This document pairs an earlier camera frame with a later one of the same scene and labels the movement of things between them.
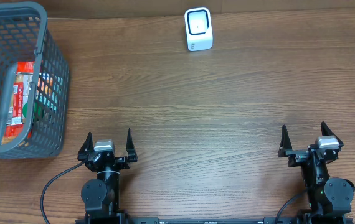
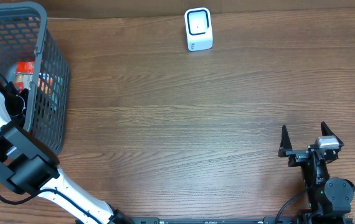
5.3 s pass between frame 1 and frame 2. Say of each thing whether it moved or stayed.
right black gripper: stayed
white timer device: stayed
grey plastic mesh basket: stayed
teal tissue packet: moved
